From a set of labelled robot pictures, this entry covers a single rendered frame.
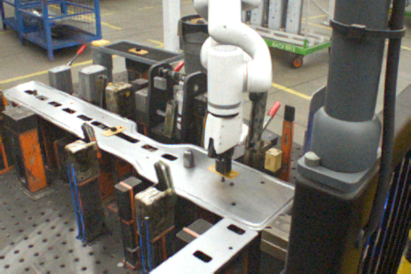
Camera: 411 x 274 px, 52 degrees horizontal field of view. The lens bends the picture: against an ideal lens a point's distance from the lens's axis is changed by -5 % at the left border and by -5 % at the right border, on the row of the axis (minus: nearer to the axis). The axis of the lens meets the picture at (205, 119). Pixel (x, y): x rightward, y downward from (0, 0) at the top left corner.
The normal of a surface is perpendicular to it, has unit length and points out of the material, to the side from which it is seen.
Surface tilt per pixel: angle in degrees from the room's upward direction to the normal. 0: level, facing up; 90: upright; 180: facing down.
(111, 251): 0
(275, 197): 0
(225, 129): 89
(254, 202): 0
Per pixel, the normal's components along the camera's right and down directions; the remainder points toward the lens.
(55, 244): 0.00, -0.91
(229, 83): 0.12, 0.40
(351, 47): -0.52, 0.36
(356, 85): -0.23, 0.41
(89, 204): 0.76, 0.27
